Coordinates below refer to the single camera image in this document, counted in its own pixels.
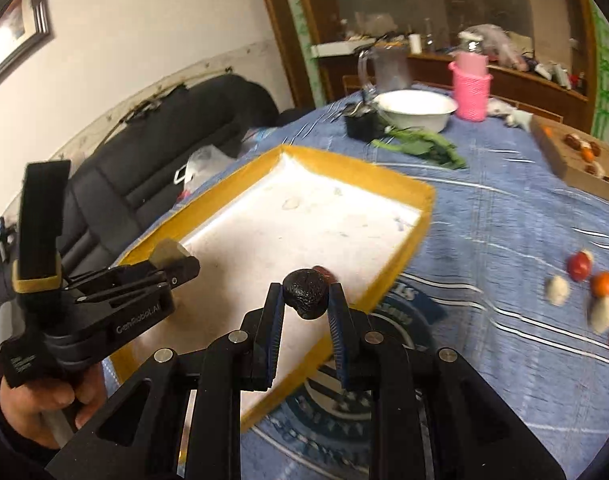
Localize blue plaid tablecloth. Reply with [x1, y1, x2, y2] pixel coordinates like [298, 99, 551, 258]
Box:
[104, 85, 609, 480]

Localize white enamel bowl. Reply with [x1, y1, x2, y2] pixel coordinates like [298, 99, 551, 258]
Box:
[372, 90, 459, 132]

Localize yellow-rimmed white tray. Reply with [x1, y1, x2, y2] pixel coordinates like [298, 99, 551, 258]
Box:
[107, 144, 437, 433]

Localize person's left hand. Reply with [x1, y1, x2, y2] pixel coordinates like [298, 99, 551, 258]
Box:
[0, 360, 108, 450]

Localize pink woven basket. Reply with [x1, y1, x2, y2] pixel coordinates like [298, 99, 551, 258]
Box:
[449, 61, 494, 122]

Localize translucent pink plastic bag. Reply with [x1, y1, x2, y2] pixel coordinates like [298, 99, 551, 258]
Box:
[465, 24, 528, 68]

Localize black sofa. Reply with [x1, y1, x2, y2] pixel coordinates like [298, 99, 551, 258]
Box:
[0, 74, 280, 311]

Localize framed wall picture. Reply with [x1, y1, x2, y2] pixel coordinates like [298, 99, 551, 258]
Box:
[0, 0, 52, 103]

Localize metal utensils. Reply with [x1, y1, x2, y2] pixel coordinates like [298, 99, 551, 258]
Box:
[335, 100, 375, 120]

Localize clear glass pitcher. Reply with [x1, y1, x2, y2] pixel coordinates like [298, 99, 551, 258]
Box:
[357, 42, 413, 96]

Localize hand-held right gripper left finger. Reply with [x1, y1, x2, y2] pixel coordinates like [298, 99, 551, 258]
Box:
[44, 282, 288, 480]

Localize white plastic bag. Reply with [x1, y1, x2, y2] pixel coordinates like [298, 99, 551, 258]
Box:
[173, 145, 235, 196]

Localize green bamboo sticker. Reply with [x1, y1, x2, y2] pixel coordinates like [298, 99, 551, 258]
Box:
[277, 0, 320, 106]
[587, 0, 609, 143]

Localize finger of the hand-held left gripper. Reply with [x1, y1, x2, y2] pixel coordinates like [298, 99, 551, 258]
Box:
[76, 281, 172, 312]
[63, 255, 201, 297]

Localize green cloth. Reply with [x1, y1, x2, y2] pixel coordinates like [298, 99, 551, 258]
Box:
[371, 126, 469, 170]

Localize wooden framed glass cabinet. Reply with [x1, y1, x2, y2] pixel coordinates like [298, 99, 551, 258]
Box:
[252, 0, 609, 143]

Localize pale crumpled cloth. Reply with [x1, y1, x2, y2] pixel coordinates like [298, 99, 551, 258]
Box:
[487, 97, 533, 128]

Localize red tomato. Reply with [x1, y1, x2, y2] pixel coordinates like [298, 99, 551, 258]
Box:
[567, 252, 593, 282]

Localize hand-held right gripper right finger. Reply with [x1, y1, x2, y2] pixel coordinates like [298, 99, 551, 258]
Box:
[327, 282, 568, 480]

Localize small black container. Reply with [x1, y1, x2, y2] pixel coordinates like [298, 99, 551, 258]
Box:
[345, 110, 380, 142]

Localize white flat board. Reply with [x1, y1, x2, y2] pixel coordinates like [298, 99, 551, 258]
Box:
[311, 40, 375, 58]

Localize flat cardboard box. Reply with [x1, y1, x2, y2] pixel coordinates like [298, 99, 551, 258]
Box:
[529, 114, 609, 195]

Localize pink cup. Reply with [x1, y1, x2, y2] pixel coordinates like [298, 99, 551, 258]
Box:
[455, 51, 488, 75]

